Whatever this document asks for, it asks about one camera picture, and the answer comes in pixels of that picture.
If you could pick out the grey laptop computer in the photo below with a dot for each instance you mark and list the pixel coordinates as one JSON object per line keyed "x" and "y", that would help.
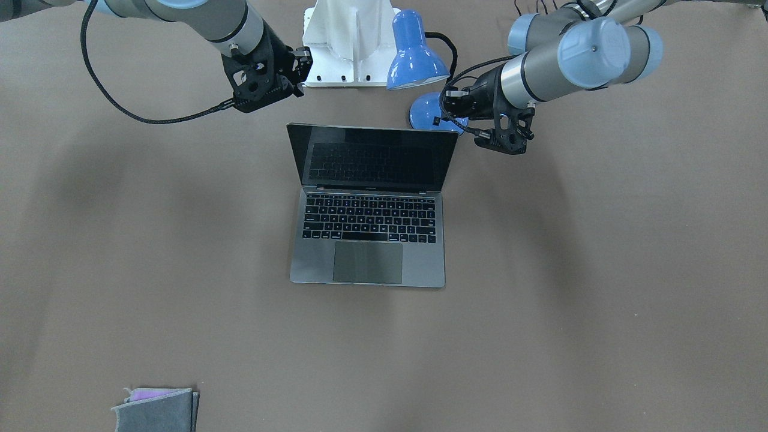
{"x": 370, "y": 209}

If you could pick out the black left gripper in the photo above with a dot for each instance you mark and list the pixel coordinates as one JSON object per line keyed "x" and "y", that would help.
{"x": 480, "y": 92}

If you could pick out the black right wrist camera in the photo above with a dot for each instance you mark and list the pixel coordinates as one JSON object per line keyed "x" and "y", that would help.
{"x": 254, "y": 81}

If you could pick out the blue desk lamp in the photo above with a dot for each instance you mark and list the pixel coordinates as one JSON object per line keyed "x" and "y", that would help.
{"x": 416, "y": 64}

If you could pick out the purple folded cloth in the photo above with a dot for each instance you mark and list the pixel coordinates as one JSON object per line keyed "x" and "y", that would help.
{"x": 137, "y": 394}

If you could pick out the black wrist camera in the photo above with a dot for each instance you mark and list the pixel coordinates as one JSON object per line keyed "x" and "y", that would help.
{"x": 510, "y": 133}
{"x": 254, "y": 81}

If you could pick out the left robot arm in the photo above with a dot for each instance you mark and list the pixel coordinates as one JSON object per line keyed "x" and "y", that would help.
{"x": 584, "y": 46}

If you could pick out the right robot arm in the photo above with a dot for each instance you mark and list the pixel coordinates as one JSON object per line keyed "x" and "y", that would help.
{"x": 227, "y": 25}

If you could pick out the grey folded cloth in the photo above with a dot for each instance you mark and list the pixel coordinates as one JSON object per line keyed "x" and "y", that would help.
{"x": 170, "y": 413}

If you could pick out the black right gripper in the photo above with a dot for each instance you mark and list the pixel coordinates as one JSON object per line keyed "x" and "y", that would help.
{"x": 279, "y": 53}

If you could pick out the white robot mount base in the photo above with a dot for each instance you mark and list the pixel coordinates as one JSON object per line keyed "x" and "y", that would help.
{"x": 351, "y": 42}

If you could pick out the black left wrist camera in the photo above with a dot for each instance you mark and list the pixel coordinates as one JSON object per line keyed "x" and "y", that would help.
{"x": 510, "y": 133}

